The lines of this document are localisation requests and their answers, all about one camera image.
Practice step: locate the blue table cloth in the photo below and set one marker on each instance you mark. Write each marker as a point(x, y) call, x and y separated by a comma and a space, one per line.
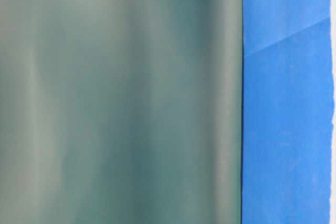
point(288, 95)

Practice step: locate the green curtain sheet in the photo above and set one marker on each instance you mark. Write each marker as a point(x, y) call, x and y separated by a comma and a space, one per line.
point(121, 111)

